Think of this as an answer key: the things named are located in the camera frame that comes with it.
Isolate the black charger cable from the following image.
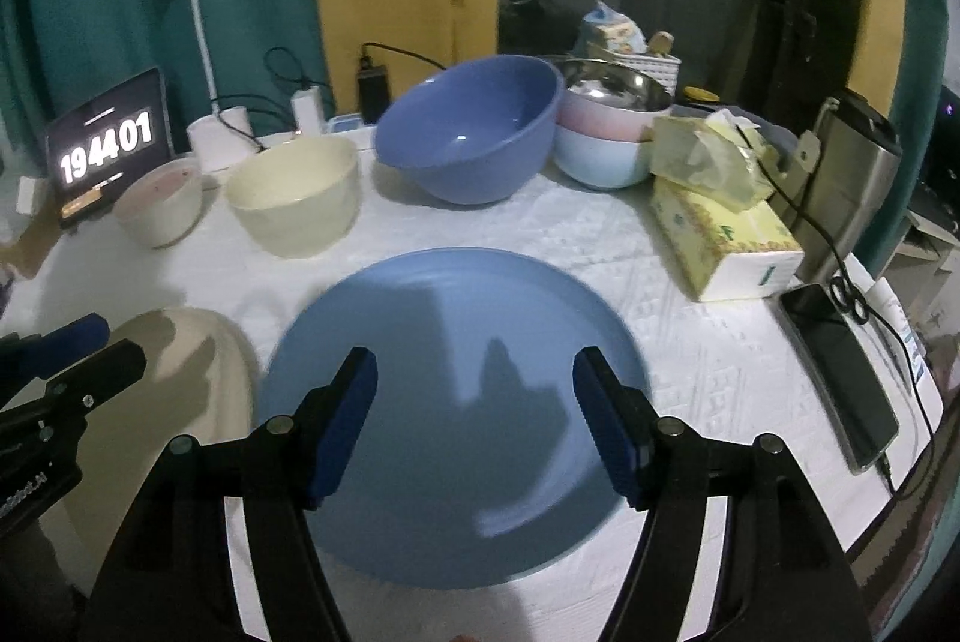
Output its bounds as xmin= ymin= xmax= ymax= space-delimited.
xmin=262 ymin=46 xmax=331 ymax=118

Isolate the black power adapter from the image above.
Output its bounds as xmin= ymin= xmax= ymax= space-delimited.
xmin=355 ymin=55 xmax=391 ymax=125

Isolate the large blue bowl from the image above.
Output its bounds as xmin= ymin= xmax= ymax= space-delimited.
xmin=373 ymin=55 xmax=565 ymax=206

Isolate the steel thermos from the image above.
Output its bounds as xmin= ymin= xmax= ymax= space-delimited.
xmin=769 ymin=96 xmax=901 ymax=283

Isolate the light blue bowl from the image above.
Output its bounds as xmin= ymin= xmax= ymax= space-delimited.
xmin=555 ymin=124 xmax=653 ymax=190

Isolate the teal curtain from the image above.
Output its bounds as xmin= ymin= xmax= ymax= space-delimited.
xmin=0 ymin=0 xmax=331 ymax=148

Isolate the black phone cable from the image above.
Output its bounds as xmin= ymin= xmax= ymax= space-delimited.
xmin=739 ymin=124 xmax=938 ymax=500

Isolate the cream bowl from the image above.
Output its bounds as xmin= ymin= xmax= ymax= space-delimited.
xmin=225 ymin=136 xmax=359 ymax=259

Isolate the steel bowl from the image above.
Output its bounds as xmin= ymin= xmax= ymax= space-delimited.
xmin=559 ymin=58 xmax=674 ymax=114

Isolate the yellow tissue pack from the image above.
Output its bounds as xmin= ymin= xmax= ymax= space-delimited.
xmin=649 ymin=109 xmax=777 ymax=212

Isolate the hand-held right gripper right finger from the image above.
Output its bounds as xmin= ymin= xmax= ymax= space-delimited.
xmin=572 ymin=346 xmax=890 ymax=642

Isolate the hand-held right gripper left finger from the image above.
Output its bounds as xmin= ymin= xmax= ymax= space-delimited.
xmin=79 ymin=346 xmax=378 ymax=642

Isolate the black smartphone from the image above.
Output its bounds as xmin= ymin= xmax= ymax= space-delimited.
xmin=778 ymin=283 xmax=899 ymax=476

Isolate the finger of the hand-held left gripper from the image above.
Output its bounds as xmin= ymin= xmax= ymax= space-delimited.
xmin=0 ymin=340 xmax=147 ymax=445
xmin=0 ymin=312 xmax=112 ymax=388

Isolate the white charger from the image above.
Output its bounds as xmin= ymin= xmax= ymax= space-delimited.
xmin=291 ymin=85 xmax=325 ymax=133

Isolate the yellow tissue box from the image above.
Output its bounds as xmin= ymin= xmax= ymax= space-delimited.
xmin=651 ymin=177 xmax=805 ymax=303

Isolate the blue plate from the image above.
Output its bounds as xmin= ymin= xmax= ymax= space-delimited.
xmin=255 ymin=248 xmax=652 ymax=594

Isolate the cream plate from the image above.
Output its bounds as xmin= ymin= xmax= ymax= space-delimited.
xmin=71 ymin=307 xmax=260 ymax=538

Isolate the black adapter cable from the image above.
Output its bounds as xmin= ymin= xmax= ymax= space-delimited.
xmin=362 ymin=40 xmax=445 ymax=71

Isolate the tablet with clock display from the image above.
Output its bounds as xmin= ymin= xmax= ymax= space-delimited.
xmin=45 ymin=68 xmax=173 ymax=230

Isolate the small pink white bowl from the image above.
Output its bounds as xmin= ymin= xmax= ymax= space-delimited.
xmin=114 ymin=157 xmax=205 ymax=249

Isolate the white tablecloth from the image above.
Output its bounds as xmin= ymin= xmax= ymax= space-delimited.
xmin=0 ymin=109 xmax=946 ymax=642

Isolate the white basket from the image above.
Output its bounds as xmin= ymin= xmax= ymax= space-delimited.
xmin=581 ymin=42 xmax=682 ymax=95

